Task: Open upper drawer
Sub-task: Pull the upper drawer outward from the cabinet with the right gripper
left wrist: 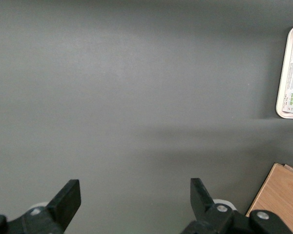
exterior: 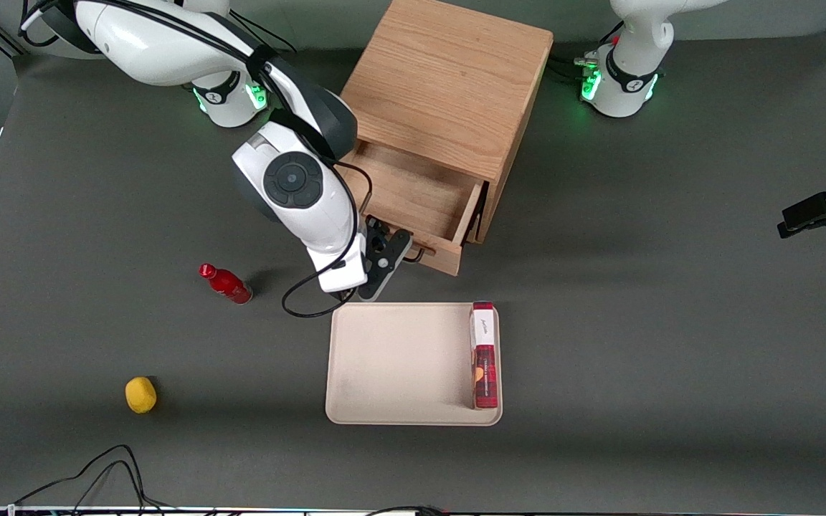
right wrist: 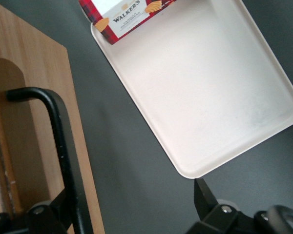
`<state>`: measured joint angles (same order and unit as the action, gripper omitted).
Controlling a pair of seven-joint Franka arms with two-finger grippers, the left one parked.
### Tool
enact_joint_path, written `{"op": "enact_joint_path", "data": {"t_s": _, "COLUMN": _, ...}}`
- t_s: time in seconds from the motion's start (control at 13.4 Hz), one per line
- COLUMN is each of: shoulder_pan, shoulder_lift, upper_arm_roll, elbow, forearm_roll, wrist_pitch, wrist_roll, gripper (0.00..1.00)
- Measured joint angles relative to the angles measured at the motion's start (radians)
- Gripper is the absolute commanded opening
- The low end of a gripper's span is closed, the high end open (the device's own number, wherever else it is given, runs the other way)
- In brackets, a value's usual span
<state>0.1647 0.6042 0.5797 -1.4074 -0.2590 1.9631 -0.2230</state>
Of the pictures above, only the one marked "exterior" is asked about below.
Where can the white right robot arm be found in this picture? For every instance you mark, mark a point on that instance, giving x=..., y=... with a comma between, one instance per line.
x=298, y=186

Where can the yellow lemon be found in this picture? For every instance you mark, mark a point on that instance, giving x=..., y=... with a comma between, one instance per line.
x=140, y=395

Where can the beige plastic tray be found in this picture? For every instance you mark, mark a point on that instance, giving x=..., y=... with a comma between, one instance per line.
x=399, y=365

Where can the red bottle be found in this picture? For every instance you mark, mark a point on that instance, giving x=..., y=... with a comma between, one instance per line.
x=228, y=285

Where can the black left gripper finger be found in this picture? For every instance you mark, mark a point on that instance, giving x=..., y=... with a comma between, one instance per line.
x=814, y=206
x=811, y=226

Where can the red plaid carton box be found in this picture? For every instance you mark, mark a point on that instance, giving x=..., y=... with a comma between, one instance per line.
x=485, y=376

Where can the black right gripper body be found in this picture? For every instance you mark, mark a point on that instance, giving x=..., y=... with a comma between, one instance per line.
x=373, y=231

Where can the wooden drawer cabinet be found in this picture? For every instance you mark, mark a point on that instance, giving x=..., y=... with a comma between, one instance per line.
x=449, y=79

